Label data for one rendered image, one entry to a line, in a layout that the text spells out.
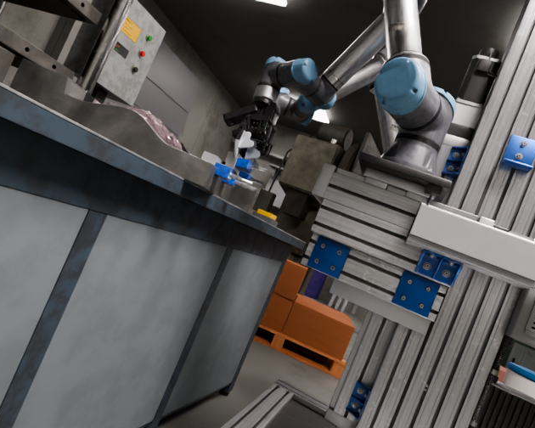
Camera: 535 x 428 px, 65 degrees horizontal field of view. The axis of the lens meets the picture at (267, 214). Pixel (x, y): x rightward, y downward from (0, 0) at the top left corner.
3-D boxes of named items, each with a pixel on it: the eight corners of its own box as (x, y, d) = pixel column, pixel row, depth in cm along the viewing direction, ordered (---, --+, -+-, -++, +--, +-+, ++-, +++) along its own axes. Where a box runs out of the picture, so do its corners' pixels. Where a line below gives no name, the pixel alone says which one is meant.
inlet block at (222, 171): (248, 195, 102) (256, 175, 103) (246, 193, 97) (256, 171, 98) (199, 175, 103) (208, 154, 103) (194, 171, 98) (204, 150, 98)
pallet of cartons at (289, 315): (196, 313, 322) (230, 235, 326) (235, 306, 410) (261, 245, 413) (337, 385, 289) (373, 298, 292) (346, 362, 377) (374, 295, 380)
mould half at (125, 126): (221, 199, 118) (236, 163, 118) (202, 186, 92) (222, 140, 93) (63, 132, 121) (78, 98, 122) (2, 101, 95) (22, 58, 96)
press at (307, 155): (292, 329, 416) (383, 112, 428) (203, 285, 452) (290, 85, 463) (315, 321, 534) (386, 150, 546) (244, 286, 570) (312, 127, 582)
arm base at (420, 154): (429, 193, 115) (442, 160, 116) (435, 179, 101) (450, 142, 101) (376, 175, 120) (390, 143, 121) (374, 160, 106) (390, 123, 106)
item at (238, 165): (266, 182, 128) (272, 166, 129) (261, 175, 123) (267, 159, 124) (228, 173, 132) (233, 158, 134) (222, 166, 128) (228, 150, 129)
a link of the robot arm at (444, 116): (447, 155, 111) (465, 109, 112) (429, 132, 101) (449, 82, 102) (406, 149, 119) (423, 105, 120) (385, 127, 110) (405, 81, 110)
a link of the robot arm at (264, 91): (253, 83, 133) (260, 98, 140) (248, 95, 132) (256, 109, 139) (275, 86, 130) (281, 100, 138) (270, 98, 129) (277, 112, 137)
